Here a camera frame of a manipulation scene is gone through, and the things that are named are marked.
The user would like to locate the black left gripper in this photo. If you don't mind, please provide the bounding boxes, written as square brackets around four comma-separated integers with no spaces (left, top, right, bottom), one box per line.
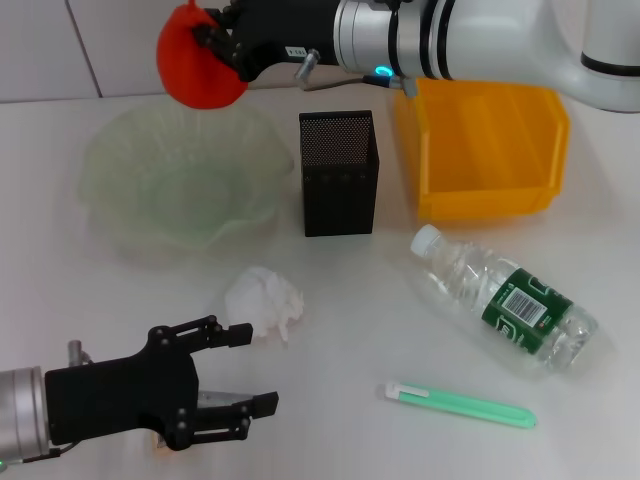
[44,314,280,451]

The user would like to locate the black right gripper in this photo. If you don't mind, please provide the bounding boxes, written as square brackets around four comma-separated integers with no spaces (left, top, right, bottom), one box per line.
[192,0,342,84]

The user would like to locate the white paper ball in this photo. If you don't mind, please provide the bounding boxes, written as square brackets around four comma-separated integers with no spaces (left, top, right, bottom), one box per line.
[223,266,305,346]

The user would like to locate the clear green-label water bottle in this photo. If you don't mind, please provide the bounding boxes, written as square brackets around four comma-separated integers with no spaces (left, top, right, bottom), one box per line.
[409,223,600,374]

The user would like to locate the green glass fruit plate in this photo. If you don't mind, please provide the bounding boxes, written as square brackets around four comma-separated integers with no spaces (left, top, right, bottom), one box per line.
[77,102,296,254]

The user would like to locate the black mesh pen holder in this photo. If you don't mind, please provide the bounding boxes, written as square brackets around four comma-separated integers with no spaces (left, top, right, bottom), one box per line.
[298,109,381,239]

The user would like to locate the yellow plastic bin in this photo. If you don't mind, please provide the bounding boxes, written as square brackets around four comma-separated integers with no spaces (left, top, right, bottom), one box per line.
[392,77,571,221]

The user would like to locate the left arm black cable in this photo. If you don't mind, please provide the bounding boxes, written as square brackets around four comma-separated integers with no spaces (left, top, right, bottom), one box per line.
[17,442,77,465]

